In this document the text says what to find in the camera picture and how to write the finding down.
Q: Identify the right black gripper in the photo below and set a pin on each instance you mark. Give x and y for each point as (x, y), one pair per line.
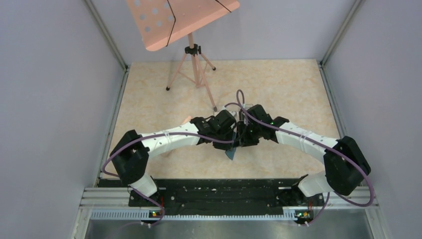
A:
(243, 140)

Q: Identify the clear plastic box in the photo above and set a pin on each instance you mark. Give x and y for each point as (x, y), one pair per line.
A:
(235, 110)

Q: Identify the pink toy microphone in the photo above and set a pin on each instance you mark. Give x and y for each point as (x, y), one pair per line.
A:
(187, 119)

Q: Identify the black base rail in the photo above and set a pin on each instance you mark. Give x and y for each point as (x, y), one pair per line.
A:
(226, 197)

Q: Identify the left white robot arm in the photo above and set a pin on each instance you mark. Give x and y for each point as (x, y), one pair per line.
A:
(132, 153)

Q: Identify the pink music stand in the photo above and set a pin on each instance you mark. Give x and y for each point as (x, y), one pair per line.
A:
(162, 22)

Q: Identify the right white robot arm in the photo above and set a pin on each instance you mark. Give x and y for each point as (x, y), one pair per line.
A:
(345, 166)

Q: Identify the teal card holder wallet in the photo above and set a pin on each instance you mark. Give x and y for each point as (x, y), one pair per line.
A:
(230, 153)

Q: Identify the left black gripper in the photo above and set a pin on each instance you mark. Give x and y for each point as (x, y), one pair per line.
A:
(223, 146)

